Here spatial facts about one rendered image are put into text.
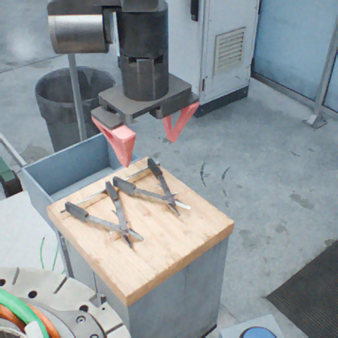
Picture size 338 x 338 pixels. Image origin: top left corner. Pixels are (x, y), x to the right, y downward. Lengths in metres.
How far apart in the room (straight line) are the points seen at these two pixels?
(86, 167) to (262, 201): 1.53
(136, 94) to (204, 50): 2.10
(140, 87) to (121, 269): 0.23
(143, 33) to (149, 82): 0.06
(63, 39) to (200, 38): 2.10
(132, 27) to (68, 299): 0.30
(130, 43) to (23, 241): 0.63
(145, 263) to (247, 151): 2.04
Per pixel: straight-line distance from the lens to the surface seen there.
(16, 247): 0.98
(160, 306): 0.60
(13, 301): 0.43
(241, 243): 1.99
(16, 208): 1.07
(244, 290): 1.83
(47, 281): 0.51
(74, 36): 0.47
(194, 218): 0.59
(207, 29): 2.54
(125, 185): 0.60
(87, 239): 0.57
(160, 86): 0.49
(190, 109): 0.54
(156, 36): 0.46
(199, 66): 2.62
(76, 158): 0.76
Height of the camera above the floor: 1.49
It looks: 39 degrees down
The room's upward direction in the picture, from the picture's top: straight up
